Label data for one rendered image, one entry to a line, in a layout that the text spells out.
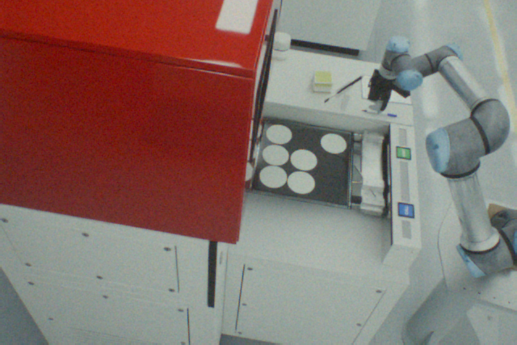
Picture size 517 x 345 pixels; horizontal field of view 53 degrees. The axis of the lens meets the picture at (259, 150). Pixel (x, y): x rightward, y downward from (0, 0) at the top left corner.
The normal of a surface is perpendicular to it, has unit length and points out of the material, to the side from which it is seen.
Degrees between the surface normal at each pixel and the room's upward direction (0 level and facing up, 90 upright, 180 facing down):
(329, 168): 0
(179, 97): 90
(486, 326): 0
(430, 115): 0
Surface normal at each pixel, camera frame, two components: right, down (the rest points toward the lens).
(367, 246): 0.08, -0.64
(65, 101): -0.15, 0.75
